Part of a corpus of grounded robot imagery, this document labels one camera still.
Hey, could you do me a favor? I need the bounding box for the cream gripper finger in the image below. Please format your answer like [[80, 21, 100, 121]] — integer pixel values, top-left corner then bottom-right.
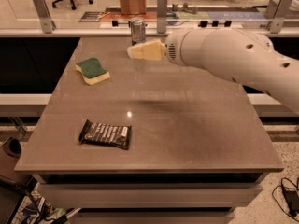
[[127, 39, 165, 61]]

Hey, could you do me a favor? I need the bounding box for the silver blue redbull can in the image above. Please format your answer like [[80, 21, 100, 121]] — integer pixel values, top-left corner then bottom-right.
[[130, 17, 146, 45]]

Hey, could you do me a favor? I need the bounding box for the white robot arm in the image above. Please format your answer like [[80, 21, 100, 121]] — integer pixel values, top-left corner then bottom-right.
[[127, 28, 299, 113]]

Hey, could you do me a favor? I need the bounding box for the brown cardboard box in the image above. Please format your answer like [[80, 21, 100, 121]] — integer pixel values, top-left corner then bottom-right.
[[119, 0, 146, 15]]

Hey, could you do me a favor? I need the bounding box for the green yellow sponge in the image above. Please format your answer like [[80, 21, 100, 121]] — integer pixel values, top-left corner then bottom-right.
[[75, 58, 110, 86]]

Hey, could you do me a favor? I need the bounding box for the black snack bar wrapper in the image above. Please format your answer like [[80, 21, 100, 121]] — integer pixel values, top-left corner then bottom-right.
[[78, 119, 132, 150]]

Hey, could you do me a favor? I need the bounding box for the upper grey drawer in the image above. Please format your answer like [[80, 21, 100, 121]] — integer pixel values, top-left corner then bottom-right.
[[38, 183, 263, 208]]

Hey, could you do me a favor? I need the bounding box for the brown bin at left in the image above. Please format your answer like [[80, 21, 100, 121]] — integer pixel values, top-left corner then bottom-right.
[[0, 137, 31, 185]]

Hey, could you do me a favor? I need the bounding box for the middle metal glass post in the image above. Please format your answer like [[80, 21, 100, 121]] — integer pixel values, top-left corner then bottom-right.
[[157, 0, 168, 34]]

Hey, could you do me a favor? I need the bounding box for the metal glass post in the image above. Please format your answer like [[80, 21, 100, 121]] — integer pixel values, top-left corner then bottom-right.
[[157, 0, 168, 34], [32, 0, 55, 34], [266, 0, 292, 34]]

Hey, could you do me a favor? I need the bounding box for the left metal glass post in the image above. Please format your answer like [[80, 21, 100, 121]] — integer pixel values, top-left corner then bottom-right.
[[32, 0, 55, 34]]

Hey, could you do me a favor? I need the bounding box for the right metal glass post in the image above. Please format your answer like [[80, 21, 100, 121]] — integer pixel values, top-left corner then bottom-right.
[[266, 0, 292, 34]]

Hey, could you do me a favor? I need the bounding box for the black power adapter with cable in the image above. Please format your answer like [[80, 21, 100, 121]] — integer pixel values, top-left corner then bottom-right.
[[271, 177, 299, 221]]

